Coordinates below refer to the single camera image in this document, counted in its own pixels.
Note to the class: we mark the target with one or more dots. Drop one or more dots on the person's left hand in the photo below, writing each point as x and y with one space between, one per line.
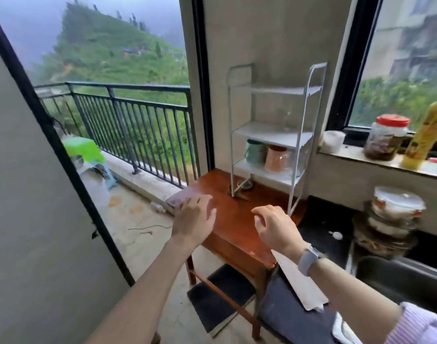
191 222

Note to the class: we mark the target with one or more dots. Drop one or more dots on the person's right hand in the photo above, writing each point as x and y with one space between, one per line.
277 231

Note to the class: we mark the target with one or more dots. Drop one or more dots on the person's left thumb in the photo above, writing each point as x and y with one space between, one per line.
212 216

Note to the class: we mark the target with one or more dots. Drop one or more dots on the person's right thumb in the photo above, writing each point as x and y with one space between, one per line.
257 223

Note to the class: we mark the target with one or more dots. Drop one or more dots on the person's right forearm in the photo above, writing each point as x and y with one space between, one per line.
351 300

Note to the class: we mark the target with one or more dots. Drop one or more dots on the person's left forearm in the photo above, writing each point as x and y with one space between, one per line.
150 293

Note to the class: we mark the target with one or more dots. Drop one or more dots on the brown wooden table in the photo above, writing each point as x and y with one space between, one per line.
236 218

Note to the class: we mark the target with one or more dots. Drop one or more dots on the small dark dish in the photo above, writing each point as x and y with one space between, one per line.
242 188

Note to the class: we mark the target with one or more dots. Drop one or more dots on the lilac wrist watch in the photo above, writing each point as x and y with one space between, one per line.
308 260

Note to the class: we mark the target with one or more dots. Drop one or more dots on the pink mug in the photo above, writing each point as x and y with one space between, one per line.
276 158

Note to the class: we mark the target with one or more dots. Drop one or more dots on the green mug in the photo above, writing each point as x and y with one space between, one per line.
254 152

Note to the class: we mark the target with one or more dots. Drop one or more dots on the white board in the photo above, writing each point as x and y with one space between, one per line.
300 283

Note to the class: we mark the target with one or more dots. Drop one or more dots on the small white object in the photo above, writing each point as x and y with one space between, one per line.
335 235

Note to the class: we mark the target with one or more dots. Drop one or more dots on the black floor mat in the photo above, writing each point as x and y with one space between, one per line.
222 297

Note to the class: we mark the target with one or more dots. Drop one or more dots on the white metal shelf rack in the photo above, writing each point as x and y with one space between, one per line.
275 134

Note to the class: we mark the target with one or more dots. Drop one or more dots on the dark blue cloth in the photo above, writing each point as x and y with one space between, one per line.
293 315

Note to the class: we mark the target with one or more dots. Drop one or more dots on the white cup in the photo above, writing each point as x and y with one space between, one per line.
333 141

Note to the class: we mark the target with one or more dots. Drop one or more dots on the black balcony railing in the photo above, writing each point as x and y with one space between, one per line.
132 128

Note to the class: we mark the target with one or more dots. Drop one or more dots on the stack of glass bowls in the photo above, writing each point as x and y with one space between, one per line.
383 236

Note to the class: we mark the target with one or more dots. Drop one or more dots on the glass container with white lid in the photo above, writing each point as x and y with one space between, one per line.
397 204

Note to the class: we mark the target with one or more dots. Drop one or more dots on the green plastic stool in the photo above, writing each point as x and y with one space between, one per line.
84 150

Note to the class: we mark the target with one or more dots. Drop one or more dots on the glass jar with red lid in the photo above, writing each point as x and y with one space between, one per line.
386 137

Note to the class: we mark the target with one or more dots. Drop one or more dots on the dark sink basin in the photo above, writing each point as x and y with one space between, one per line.
404 279

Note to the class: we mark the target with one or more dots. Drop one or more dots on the yellow plastic bottle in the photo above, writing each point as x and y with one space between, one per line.
424 134

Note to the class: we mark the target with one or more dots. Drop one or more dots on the lilac knit sleeve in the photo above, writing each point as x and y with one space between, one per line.
415 327

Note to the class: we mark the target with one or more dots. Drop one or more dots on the black sliding door frame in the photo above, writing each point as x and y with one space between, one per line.
53 139

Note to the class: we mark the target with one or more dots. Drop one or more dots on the black window frame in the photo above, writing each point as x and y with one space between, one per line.
351 68

